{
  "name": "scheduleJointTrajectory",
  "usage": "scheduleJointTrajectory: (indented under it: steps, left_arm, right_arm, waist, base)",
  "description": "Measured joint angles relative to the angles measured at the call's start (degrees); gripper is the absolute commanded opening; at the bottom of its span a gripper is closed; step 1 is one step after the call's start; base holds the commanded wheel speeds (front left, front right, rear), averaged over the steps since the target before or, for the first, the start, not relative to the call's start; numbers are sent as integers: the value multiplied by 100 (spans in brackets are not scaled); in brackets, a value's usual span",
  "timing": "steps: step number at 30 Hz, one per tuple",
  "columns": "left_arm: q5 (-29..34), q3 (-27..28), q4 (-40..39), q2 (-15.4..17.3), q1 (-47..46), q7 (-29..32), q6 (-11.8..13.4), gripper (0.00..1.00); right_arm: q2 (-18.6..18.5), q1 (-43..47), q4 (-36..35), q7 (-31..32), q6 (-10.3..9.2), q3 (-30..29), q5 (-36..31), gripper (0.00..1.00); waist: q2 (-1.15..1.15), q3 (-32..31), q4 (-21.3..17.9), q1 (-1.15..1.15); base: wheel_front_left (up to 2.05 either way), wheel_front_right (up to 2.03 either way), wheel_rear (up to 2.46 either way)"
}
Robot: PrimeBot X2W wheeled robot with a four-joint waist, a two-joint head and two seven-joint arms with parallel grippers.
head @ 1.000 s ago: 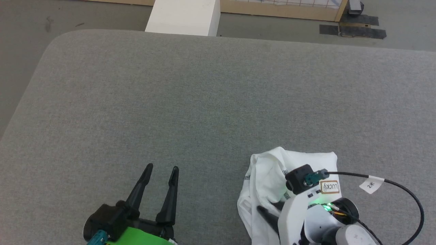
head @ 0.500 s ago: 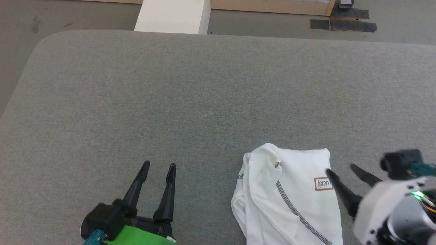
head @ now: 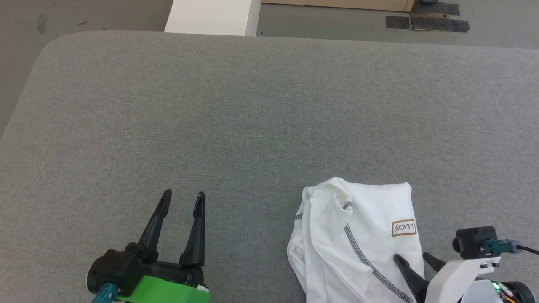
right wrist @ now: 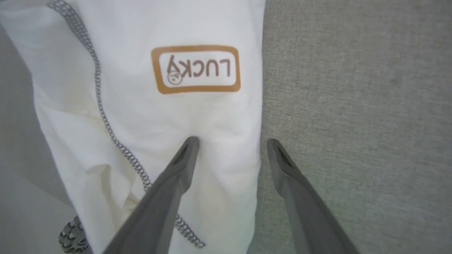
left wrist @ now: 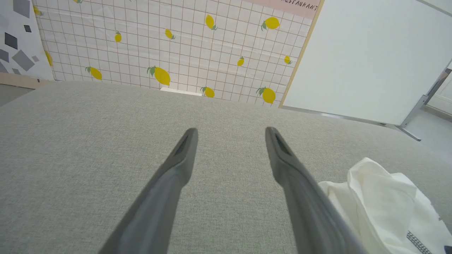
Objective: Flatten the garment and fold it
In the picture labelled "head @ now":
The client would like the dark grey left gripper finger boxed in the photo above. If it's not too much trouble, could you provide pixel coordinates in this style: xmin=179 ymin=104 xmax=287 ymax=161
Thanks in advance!
xmin=137 ymin=189 xmax=173 ymax=262
xmin=180 ymin=192 xmax=206 ymax=268

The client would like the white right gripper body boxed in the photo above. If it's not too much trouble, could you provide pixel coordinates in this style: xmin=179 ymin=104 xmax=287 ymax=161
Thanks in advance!
xmin=415 ymin=256 xmax=502 ymax=303

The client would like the white long-sleeve garment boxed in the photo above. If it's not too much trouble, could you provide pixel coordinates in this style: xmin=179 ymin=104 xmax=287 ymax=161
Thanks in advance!
xmin=286 ymin=177 xmax=425 ymax=303

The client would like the white box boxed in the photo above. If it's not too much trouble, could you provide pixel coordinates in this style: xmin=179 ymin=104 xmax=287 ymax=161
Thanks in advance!
xmin=164 ymin=0 xmax=261 ymax=37

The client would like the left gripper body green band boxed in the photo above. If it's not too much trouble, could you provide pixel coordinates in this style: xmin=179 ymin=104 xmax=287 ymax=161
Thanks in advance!
xmin=117 ymin=259 xmax=211 ymax=303

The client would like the grey fabric sofa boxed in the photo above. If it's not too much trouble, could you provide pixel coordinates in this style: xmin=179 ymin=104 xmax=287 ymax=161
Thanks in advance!
xmin=0 ymin=30 xmax=539 ymax=303

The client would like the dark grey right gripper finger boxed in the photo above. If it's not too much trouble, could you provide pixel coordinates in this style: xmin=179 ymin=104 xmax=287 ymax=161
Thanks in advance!
xmin=422 ymin=252 xmax=447 ymax=273
xmin=393 ymin=254 xmax=427 ymax=302

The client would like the black tape with brown cardboard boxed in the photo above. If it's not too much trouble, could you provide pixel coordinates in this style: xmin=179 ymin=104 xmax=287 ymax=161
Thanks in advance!
xmin=411 ymin=0 xmax=470 ymax=33

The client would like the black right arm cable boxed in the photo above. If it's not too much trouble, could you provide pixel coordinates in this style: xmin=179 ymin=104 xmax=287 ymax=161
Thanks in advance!
xmin=484 ymin=239 xmax=539 ymax=255

